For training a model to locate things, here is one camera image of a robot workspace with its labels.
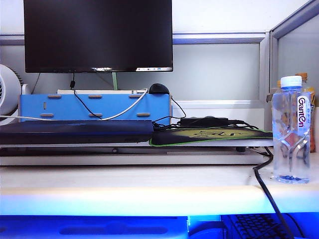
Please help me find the thin black mouse cable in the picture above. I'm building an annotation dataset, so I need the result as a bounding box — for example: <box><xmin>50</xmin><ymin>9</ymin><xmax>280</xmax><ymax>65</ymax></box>
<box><xmin>152</xmin><ymin>98</ymin><xmax>187</xmax><ymax>130</ymax></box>

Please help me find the black adapter cord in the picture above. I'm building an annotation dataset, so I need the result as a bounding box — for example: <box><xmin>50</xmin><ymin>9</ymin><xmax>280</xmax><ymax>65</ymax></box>
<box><xmin>224</xmin><ymin>119</ymin><xmax>266</xmax><ymax>131</ymax></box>

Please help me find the clear mineral water bottle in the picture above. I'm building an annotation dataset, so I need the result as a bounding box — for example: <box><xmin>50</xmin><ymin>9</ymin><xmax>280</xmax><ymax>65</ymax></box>
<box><xmin>271</xmin><ymin>76</ymin><xmax>312</xmax><ymax>184</ymax></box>

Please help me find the orange drink bottle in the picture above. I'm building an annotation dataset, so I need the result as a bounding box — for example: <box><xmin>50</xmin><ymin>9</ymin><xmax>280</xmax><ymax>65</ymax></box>
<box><xmin>271</xmin><ymin>72</ymin><xmax>317</xmax><ymax>154</ymax></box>

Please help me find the thin black monitor cable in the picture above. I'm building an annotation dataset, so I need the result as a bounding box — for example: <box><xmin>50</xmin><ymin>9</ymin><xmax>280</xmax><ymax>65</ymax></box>
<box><xmin>70</xmin><ymin>72</ymin><xmax>105</xmax><ymax>120</ymax></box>

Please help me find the black power adapter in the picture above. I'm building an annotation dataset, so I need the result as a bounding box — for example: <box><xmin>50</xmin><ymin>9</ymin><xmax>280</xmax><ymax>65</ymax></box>
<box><xmin>179</xmin><ymin>116</ymin><xmax>229</xmax><ymax>127</ymax></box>

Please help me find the white cable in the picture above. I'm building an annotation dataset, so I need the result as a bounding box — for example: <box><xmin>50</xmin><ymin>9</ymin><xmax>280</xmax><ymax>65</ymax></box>
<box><xmin>0</xmin><ymin>87</ymin><xmax>149</xmax><ymax>121</ymax></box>

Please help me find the black green-edged mouse pad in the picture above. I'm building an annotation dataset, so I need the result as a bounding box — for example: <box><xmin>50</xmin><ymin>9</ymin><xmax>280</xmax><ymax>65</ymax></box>
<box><xmin>149</xmin><ymin>126</ymin><xmax>274</xmax><ymax>147</ymax></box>

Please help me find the black computer mouse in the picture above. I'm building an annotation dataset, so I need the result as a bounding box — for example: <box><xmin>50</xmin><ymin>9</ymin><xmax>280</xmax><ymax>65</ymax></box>
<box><xmin>149</xmin><ymin>83</ymin><xmax>170</xmax><ymax>95</ymax></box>

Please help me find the white desk fan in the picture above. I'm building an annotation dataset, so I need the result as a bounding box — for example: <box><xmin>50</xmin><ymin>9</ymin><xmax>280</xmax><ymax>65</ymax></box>
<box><xmin>0</xmin><ymin>64</ymin><xmax>30</xmax><ymax>125</ymax></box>

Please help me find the grey partition frame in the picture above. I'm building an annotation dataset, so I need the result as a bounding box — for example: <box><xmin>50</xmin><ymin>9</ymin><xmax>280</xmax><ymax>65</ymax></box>
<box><xmin>0</xmin><ymin>0</ymin><xmax>319</xmax><ymax>130</ymax></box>

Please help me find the black computer monitor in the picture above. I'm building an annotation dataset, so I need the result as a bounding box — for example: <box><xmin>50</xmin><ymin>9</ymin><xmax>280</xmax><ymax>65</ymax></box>
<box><xmin>23</xmin><ymin>0</ymin><xmax>174</xmax><ymax>73</ymax></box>

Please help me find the dark closed laptop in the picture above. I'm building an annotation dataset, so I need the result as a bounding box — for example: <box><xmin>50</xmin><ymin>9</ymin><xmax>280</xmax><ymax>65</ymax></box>
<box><xmin>0</xmin><ymin>119</ymin><xmax>154</xmax><ymax>145</ymax></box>

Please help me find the blue wooden desk box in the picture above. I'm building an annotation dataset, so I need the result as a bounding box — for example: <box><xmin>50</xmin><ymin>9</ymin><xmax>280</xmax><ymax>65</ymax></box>
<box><xmin>19</xmin><ymin>93</ymin><xmax>172</xmax><ymax>125</ymax></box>

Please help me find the black keyboard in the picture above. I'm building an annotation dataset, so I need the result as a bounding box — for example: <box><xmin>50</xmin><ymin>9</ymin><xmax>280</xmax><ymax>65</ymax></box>
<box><xmin>221</xmin><ymin>213</ymin><xmax>306</xmax><ymax>239</ymax></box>

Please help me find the white laptop riser stand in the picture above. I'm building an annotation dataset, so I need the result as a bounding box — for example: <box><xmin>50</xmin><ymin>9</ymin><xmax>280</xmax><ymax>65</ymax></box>
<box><xmin>0</xmin><ymin>138</ymin><xmax>275</xmax><ymax>166</ymax></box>

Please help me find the thick black cable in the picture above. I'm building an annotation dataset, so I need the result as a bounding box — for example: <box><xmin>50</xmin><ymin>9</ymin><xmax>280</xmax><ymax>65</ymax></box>
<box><xmin>253</xmin><ymin>146</ymin><xmax>296</xmax><ymax>239</ymax></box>

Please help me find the white monitor base plate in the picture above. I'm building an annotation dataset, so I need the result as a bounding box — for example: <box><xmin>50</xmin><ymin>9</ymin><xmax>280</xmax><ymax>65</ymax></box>
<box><xmin>57</xmin><ymin>89</ymin><xmax>150</xmax><ymax>96</ymax></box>

